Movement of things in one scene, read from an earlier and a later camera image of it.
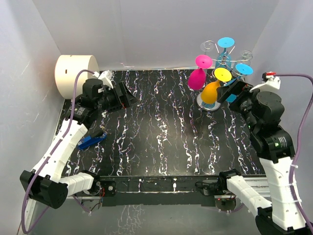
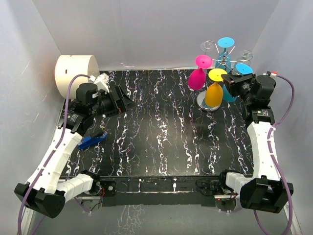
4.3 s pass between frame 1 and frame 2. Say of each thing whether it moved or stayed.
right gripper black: moved
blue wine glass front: stayed
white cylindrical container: stayed
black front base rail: stayed
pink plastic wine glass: stayed
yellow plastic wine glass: moved
